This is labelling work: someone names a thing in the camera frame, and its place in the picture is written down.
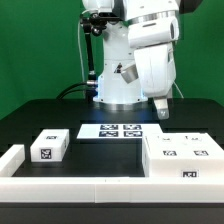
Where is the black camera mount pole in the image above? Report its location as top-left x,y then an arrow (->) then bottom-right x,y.
80,13 -> 106,80

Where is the white cabinet door panel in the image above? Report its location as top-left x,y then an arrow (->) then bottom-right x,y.
145,134 -> 186,159
180,133 -> 224,158

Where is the white marker base sheet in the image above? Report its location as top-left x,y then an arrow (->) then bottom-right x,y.
77,124 -> 162,139

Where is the white cabinet body box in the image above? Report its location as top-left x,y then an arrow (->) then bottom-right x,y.
142,133 -> 224,178

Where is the black cable bundle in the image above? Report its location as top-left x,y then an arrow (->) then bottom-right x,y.
55,79 -> 100,100

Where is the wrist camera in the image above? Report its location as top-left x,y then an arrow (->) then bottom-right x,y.
121,64 -> 138,84

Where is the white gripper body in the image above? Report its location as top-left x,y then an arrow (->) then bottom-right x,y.
134,43 -> 176,98

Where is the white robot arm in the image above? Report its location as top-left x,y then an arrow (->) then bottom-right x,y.
80,0 -> 203,119

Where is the white U-shaped fence wall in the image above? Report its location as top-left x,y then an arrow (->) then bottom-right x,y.
0,144 -> 224,203

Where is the white small cabinet top block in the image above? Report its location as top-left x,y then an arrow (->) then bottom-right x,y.
30,129 -> 70,162

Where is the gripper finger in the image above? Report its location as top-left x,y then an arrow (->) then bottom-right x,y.
154,97 -> 169,120

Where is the white thin cable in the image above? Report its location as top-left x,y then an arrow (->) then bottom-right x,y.
77,9 -> 88,99

